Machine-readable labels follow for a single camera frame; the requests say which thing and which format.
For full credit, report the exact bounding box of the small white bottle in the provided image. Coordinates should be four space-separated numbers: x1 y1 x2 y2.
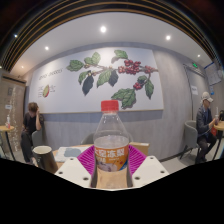
5 114 12 129

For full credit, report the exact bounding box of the dark cup with white inside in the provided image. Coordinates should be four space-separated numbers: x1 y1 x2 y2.
32 145 59 175

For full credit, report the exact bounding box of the person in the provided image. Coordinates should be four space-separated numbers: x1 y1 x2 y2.
20 101 45 164
194 91 220 164

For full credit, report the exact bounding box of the white and grey paper leaflet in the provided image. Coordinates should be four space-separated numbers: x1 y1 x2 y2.
54 146 88 163

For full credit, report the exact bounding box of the white paper wall notice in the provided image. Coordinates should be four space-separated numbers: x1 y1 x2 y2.
190 84 200 96

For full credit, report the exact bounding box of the framed wall notice board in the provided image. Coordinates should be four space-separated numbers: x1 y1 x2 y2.
203 62 223 86

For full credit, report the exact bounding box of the clear red-capped drink bottle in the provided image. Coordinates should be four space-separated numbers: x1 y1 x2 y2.
93 99 130 190

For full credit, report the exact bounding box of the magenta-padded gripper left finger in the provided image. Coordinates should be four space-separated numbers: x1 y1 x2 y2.
54 144 98 189

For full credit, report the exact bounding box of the small round wooden side table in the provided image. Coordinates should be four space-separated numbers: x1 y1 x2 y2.
0 124 16 162

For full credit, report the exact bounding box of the round wooden cafe table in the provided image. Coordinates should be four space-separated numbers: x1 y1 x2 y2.
212 120 224 161

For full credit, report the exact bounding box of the large coffee plant wall mural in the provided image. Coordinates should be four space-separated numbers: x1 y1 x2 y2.
28 46 165 114

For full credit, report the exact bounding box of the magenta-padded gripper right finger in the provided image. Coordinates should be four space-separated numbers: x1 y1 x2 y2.
125 144 170 189

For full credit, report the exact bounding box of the small brown cardboard box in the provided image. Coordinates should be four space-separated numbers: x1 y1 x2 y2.
129 141 150 157

